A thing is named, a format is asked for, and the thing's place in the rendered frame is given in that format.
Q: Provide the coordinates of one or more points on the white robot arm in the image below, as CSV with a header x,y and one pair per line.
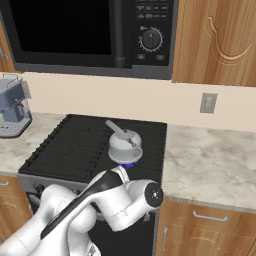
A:
x,y
123,203

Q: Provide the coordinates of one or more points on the black gas stove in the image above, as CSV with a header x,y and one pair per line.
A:
x,y
73,146

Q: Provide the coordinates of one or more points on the black microwave dial knob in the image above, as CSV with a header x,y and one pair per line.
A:
x,y
151,39

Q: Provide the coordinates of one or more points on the black stove knob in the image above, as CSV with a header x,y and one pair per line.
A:
x,y
40,189

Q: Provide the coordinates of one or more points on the black microwave oven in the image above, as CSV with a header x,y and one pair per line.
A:
x,y
66,30

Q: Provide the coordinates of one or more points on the grey coffee machine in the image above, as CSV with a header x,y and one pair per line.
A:
x,y
13,106

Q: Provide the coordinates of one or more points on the wooden drawer front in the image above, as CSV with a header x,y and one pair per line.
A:
x,y
240,216
13,188

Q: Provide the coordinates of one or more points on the wooden base cupboard door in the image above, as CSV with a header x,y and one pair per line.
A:
x,y
206,241
13,213

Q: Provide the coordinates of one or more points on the grey wall socket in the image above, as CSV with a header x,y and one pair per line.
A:
x,y
208,103

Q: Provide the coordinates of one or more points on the wooden wall cupboard door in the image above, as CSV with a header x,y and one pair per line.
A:
x,y
6,36
213,40

